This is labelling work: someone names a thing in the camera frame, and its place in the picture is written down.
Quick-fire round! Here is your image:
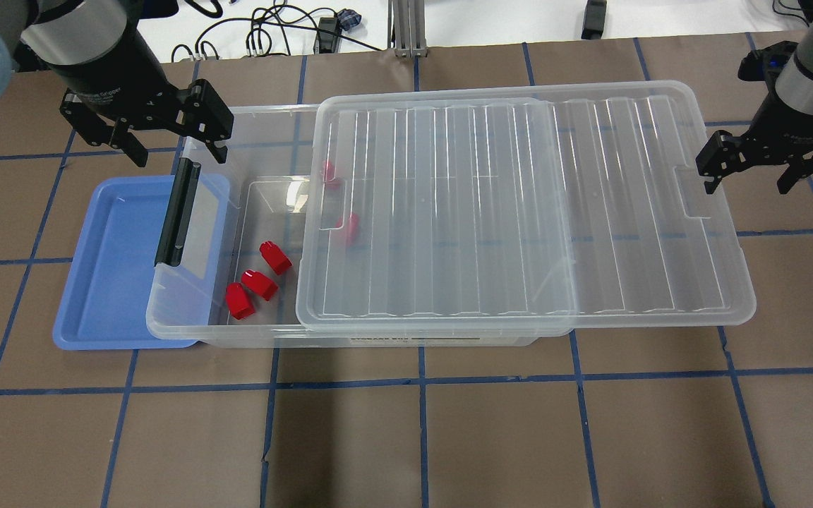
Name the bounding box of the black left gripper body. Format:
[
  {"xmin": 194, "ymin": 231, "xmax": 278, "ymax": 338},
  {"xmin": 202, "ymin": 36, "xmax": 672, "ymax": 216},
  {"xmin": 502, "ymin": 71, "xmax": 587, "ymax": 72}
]
[{"xmin": 59, "ymin": 67, "xmax": 234, "ymax": 148}]

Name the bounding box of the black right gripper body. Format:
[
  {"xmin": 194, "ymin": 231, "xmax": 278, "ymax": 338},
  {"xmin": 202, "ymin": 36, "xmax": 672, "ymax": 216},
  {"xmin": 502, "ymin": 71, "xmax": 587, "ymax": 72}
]
[{"xmin": 696, "ymin": 106, "xmax": 813, "ymax": 178}]

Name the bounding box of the red block trio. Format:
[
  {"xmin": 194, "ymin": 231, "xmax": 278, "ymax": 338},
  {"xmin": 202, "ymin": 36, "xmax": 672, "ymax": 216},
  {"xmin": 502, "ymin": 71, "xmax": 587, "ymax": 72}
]
[
  {"xmin": 258, "ymin": 241, "xmax": 293, "ymax": 276},
  {"xmin": 240, "ymin": 270, "xmax": 279, "ymax": 302},
  {"xmin": 225, "ymin": 282, "xmax": 255, "ymax": 320}
]

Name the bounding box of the clear plastic box lid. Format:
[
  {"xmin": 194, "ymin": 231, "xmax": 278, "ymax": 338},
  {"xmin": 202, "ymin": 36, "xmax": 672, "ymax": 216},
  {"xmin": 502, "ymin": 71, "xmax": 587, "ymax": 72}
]
[{"xmin": 296, "ymin": 80, "xmax": 757, "ymax": 338}]

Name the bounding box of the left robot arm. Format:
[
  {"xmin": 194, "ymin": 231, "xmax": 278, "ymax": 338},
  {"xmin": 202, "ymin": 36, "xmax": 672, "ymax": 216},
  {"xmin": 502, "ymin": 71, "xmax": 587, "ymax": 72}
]
[{"xmin": 0, "ymin": 1, "xmax": 234, "ymax": 167}]

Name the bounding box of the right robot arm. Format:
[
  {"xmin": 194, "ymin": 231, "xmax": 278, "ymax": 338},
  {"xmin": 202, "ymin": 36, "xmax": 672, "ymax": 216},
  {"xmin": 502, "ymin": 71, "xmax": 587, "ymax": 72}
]
[{"xmin": 696, "ymin": 22, "xmax": 813, "ymax": 194}]

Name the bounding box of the red block far corner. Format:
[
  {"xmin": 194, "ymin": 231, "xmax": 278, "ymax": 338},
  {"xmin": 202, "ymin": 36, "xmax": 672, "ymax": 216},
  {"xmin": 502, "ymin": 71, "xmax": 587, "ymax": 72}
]
[{"xmin": 320, "ymin": 160, "xmax": 341, "ymax": 187}]

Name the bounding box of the clear plastic storage box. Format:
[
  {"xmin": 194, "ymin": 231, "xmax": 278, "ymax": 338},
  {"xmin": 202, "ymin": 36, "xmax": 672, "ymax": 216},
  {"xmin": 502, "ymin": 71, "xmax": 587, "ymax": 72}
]
[{"xmin": 146, "ymin": 99, "xmax": 579, "ymax": 348}]

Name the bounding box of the red block under lid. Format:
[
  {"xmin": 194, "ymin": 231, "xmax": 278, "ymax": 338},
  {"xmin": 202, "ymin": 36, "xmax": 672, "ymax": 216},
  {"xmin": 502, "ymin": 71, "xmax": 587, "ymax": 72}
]
[{"xmin": 335, "ymin": 212, "xmax": 359, "ymax": 246}]

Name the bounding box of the blue plastic tray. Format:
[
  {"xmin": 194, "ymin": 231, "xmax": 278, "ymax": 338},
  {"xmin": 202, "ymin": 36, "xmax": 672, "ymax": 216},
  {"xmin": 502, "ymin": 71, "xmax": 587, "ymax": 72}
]
[{"xmin": 52, "ymin": 176, "xmax": 230, "ymax": 351}]

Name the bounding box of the black power adapter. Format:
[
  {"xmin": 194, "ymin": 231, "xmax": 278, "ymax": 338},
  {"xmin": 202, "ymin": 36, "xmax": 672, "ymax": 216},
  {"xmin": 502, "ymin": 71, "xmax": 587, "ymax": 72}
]
[{"xmin": 313, "ymin": 16, "xmax": 343, "ymax": 54}]

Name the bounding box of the black device on table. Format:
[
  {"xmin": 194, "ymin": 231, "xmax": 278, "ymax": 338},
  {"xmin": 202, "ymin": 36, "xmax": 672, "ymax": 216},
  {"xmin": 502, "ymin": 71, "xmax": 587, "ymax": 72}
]
[{"xmin": 580, "ymin": 0, "xmax": 608, "ymax": 40}]

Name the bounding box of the black box latch handle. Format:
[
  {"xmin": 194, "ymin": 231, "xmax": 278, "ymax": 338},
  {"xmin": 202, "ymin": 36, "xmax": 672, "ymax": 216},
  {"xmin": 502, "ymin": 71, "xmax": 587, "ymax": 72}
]
[{"xmin": 154, "ymin": 157, "xmax": 201, "ymax": 267}]

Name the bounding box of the black cables bundle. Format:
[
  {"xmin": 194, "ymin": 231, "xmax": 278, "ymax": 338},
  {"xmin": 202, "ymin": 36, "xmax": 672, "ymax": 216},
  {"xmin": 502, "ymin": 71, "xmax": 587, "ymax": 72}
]
[{"xmin": 170, "ymin": 0, "xmax": 386, "ymax": 63}]

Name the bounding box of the aluminium frame post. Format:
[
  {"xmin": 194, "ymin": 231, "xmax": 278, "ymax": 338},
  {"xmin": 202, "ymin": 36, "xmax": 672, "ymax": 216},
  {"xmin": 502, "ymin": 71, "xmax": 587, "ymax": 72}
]
[{"xmin": 388, "ymin": 1, "xmax": 428, "ymax": 59}]

